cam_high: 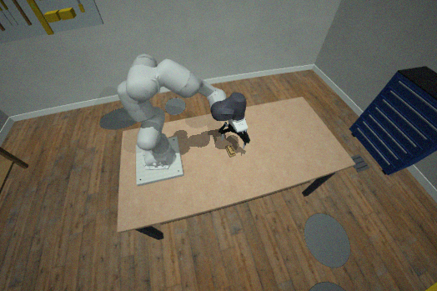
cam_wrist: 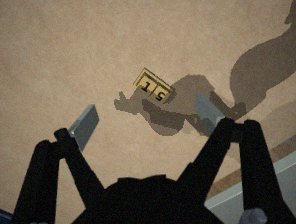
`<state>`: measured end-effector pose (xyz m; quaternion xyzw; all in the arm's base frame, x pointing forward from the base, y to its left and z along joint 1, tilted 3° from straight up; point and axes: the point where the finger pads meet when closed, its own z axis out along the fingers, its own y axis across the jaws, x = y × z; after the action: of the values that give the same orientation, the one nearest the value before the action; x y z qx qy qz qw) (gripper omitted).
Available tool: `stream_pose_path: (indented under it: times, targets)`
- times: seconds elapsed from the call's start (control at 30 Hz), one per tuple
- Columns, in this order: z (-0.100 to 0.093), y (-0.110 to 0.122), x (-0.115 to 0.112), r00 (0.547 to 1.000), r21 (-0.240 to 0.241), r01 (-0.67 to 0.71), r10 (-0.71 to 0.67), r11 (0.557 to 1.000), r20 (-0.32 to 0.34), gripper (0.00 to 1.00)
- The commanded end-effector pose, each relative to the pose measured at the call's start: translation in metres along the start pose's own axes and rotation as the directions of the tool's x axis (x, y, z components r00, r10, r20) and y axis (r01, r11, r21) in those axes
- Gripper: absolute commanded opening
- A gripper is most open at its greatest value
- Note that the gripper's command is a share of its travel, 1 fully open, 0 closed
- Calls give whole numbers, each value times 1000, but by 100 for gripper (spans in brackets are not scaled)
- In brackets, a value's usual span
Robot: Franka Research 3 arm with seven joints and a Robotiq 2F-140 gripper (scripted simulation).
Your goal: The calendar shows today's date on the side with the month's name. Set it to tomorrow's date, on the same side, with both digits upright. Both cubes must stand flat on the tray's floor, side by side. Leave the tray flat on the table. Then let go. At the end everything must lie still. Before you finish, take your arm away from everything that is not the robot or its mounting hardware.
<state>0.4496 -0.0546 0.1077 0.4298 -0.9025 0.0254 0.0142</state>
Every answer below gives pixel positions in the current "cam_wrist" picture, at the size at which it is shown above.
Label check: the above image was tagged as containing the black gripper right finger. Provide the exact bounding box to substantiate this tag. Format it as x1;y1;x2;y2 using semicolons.
152;92;296;224

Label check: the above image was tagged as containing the tan cube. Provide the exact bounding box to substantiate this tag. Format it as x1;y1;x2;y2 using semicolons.
150;82;171;105
136;73;157;96

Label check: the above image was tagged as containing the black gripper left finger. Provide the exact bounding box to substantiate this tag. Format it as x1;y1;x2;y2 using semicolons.
8;104;125;224

